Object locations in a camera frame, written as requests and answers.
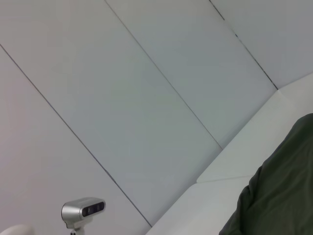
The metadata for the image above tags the dark green FREE! T-shirt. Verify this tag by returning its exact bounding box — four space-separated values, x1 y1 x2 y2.
219 113 313 235

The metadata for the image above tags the white robot torso shell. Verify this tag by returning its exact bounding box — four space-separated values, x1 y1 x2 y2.
0 224 35 235

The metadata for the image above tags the silver head camera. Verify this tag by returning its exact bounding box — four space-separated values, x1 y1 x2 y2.
61 197 106 230

